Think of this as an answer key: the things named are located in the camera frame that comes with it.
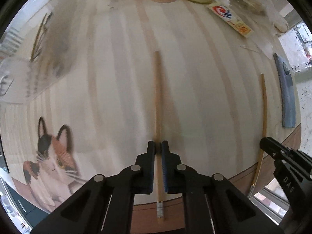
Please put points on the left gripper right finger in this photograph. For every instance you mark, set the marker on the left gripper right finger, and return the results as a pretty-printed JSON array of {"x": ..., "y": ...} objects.
[{"x": 211, "y": 204}]

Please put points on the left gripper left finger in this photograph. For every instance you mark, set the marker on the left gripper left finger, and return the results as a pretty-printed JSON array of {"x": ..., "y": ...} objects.
[{"x": 103, "y": 204}]

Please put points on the blue smartphone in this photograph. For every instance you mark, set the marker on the blue smartphone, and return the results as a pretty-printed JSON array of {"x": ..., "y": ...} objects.
[{"x": 287, "y": 92}]

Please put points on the small seasoning packet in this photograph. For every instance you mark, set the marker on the small seasoning packet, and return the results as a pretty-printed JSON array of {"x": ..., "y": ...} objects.
[{"x": 231, "y": 18}]

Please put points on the clear plastic bag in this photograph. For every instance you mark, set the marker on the clear plastic bag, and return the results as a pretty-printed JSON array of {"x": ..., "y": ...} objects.
[{"x": 263, "y": 18}]

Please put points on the clear plastic organizer tray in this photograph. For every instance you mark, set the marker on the clear plastic organizer tray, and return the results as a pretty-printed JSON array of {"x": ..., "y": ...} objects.
[{"x": 45, "y": 56}]

